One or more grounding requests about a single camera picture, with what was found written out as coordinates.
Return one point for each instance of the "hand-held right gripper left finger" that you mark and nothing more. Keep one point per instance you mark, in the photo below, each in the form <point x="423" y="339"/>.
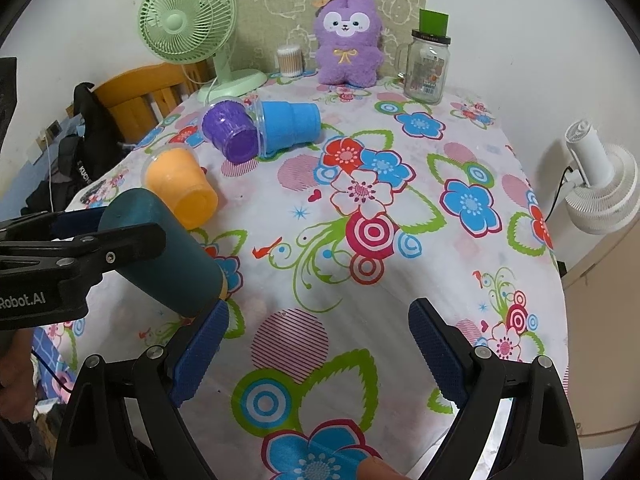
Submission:
<point x="200" y="352"/>

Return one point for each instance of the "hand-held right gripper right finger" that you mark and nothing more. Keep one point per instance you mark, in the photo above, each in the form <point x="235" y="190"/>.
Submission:
<point x="440" y="352"/>

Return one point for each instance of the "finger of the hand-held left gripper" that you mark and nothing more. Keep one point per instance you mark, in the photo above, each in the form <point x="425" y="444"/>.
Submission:
<point x="110" y="252"/>
<point x="75" y="222"/>

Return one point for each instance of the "dark teal cup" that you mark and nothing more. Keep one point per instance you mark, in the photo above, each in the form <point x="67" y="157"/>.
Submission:
<point x="185" y="265"/>

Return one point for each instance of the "person's left forearm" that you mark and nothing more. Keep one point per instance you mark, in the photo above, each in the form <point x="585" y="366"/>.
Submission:
<point x="15" y="370"/>

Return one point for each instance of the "orange cup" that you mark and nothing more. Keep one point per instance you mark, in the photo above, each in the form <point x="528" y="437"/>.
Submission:
<point x="187" y="187"/>

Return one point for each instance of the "purple cup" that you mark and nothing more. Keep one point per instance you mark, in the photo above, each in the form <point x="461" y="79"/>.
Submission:
<point x="232" y="130"/>

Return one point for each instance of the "blue cup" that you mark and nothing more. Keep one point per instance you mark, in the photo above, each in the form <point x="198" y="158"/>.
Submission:
<point x="292" y="122"/>

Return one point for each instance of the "blue checked cloth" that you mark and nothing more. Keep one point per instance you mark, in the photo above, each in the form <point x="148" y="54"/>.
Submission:
<point x="57" y="355"/>

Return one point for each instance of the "black bag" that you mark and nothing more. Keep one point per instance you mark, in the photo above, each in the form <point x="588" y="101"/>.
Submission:
<point x="90" y="150"/>

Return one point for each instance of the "floral tablecloth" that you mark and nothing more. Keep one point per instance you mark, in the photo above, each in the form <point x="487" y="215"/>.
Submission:
<point x="400" y="270"/>

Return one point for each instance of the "wooden chair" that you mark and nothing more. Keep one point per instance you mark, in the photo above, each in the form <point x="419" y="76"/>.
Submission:
<point x="135" y="95"/>

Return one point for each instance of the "green desk fan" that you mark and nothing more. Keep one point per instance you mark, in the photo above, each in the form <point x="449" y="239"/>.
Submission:
<point x="180" y="20"/>

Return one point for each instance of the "white fan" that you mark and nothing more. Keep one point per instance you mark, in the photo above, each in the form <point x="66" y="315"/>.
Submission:
<point x="600" y="185"/>

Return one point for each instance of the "cotton swab container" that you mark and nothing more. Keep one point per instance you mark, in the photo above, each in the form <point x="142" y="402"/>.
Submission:
<point x="290" y="62"/>

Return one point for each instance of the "glass mug jar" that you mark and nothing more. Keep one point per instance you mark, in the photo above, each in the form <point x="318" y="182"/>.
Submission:
<point x="425" y="72"/>

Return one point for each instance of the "beige printed board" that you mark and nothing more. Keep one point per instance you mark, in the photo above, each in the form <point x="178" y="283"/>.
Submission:
<point x="280" y="5"/>

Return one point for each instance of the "purple plush toy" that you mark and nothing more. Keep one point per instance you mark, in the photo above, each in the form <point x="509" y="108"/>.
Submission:
<point x="347" y="45"/>

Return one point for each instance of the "green card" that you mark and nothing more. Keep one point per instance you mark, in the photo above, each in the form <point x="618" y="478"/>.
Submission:
<point x="434" y="21"/>

